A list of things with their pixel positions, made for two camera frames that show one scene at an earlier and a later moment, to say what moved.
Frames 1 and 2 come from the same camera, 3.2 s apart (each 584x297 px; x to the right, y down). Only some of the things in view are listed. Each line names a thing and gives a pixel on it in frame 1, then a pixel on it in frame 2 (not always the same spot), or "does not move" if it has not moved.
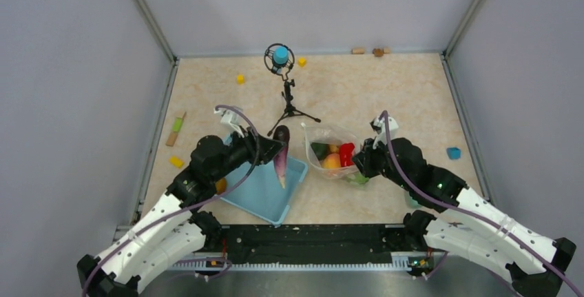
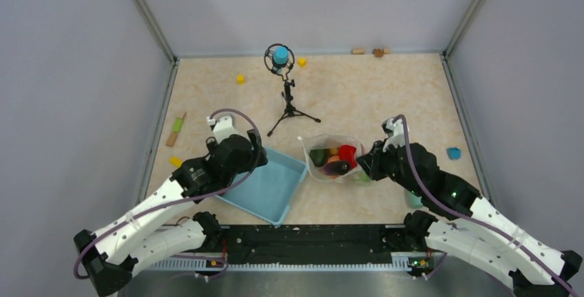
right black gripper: x=363 y=159 does not move
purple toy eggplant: x=282 y=134 to x=337 y=167
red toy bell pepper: x=346 y=154 does not move
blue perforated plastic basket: x=260 y=193 does not move
